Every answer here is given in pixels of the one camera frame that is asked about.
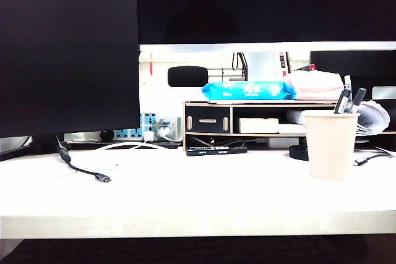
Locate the pink tissue pack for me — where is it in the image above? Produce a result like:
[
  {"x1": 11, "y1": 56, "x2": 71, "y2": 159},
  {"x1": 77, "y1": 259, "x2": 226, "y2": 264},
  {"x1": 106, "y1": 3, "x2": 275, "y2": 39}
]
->
[{"x1": 283, "y1": 70, "x2": 345, "y2": 101}]

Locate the black background monitor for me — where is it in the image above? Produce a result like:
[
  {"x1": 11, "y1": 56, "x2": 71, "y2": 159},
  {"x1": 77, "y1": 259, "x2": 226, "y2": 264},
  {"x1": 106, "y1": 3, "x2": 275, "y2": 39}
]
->
[{"x1": 309, "y1": 50, "x2": 396, "y2": 101}]

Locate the long black marker white print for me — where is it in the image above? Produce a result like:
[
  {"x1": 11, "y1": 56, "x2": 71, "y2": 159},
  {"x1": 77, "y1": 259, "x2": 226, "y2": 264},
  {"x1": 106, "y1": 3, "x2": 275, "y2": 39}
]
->
[{"x1": 186, "y1": 145, "x2": 248, "y2": 157}]

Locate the wooden desk organizer shelf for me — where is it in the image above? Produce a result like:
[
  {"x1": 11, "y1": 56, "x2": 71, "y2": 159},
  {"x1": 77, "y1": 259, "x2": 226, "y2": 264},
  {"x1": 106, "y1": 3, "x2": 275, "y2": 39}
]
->
[{"x1": 182, "y1": 100, "x2": 396, "y2": 152}]

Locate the blue white power strip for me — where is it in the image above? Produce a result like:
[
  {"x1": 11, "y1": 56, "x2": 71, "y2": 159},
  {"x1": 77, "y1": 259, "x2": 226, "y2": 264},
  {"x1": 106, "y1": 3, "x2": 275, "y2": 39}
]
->
[{"x1": 113, "y1": 112, "x2": 183, "y2": 142}]

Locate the black marker white label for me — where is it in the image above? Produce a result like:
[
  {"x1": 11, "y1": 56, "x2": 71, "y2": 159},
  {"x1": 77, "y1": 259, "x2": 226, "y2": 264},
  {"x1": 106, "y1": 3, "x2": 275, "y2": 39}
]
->
[{"x1": 333, "y1": 88, "x2": 352, "y2": 114}]

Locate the black chair headrest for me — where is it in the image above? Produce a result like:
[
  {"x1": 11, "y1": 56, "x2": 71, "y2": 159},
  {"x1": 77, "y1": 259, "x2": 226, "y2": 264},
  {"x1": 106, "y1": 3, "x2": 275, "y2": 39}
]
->
[{"x1": 167, "y1": 66, "x2": 209, "y2": 88}]

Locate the white power plug cord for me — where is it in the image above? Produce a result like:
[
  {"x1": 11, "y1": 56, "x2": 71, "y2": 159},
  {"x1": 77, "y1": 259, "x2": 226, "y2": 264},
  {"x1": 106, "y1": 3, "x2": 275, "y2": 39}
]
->
[{"x1": 156, "y1": 126, "x2": 182, "y2": 143}]

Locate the cream cardboard box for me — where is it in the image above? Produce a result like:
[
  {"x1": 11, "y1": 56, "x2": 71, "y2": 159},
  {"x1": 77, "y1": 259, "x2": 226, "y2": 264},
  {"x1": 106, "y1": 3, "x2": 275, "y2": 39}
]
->
[{"x1": 238, "y1": 117, "x2": 280, "y2": 134}]

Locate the blue wet wipes pack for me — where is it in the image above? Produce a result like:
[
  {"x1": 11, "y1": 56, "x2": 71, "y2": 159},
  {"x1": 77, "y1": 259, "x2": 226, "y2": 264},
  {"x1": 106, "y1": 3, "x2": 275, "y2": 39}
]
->
[{"x1": 200, "y1": 80, "x2": 297, "y2": 101}]

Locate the rolled printed paper stack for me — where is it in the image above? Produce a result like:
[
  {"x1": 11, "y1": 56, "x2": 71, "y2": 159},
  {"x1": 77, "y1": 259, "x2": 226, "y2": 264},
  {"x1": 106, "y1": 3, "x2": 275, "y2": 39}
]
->
[{"x1": 355, "y1": 99, "x2": 391, "y2": 136}]

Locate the tall black computer monitor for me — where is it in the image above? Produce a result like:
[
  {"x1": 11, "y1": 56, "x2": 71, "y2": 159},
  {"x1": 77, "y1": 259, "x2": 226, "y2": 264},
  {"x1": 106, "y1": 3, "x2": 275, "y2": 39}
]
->
[{"x1": 0, "y1": 0, "x2": 141, "y2": 138}]

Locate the white background column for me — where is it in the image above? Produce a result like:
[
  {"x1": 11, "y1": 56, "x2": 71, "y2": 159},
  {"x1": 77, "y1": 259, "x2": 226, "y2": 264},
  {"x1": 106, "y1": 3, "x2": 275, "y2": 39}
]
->
[{"x1": 247, "y1": 51, "x2": 277, "y2": 82}]

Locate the flat white box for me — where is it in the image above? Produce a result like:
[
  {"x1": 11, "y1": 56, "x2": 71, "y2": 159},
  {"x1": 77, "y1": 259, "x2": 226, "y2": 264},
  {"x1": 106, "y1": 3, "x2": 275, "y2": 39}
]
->
[{"x1": 278, "y1": 123, "x2": 307, "y2": 134}]

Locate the black wooden drawer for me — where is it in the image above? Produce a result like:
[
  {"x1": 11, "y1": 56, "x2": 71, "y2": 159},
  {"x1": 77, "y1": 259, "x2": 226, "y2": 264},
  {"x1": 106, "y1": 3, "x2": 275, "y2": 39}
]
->
[{"x1": 184, "y1": 105, "x2": 231, "y2": 134}]

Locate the beige paper cup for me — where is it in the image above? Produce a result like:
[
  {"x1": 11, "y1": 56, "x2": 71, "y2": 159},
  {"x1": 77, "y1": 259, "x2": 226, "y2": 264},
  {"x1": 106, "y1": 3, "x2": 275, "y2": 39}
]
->
[{"x1": 301, "y1": 109, "x2": 361, "y2": 182}]

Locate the black cable grey plug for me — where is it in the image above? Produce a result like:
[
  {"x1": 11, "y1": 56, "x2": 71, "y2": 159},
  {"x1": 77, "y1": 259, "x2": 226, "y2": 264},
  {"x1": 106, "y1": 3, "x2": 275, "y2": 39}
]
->
[{"x1": 54, "y1": 134, "x2": 113, "y2": 184}]

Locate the black monitor stand base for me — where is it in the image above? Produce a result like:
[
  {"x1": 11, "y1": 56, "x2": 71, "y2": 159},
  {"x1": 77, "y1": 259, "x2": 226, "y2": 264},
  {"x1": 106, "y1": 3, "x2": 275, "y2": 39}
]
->
[{"x1": 0, "y1": 135, "x2": 182, "y2": 162}]

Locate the white device under shelf board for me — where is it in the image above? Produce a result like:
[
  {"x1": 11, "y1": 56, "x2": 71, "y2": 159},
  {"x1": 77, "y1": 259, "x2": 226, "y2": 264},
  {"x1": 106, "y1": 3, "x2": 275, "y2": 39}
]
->
[{"x1": 267, "y1": 137, "x2": 300, "y2": 149}]

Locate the thin black cable metal plug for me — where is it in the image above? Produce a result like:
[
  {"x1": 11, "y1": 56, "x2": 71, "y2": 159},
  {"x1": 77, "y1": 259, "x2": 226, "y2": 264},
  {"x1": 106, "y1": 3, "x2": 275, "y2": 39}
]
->
[{"x1": 354, "y1": 151, "x2": 392, "y2": 166}]

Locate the black coiled cable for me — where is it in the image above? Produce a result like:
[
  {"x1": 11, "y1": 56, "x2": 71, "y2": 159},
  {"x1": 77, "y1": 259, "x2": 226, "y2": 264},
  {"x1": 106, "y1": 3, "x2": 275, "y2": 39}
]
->
[{"x1": 188, "y1": 137, "x2": 246, "y2": 148}]

